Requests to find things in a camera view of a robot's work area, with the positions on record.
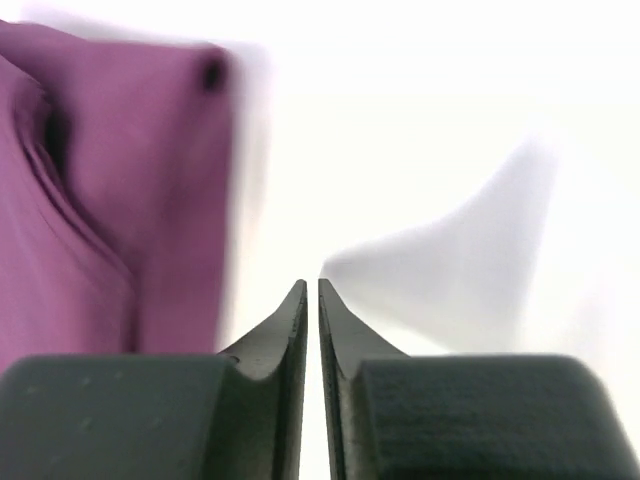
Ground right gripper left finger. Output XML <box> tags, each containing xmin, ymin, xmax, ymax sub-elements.
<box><xmin>1</xmin><ymin>281</ymin><xmax>308</xmax><ymax>480</ymax></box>

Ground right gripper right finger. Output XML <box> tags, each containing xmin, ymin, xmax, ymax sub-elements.
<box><xmin>318</xmin><ymin>279</ymin><xmax>639</xmax><ymax>479</ymax></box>

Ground purple surgical drape cloth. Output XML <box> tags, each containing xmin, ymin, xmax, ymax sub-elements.
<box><xmin>1</xmin><ymin>22</ymin><xmax>234</xmax><ymax>364</ymax></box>

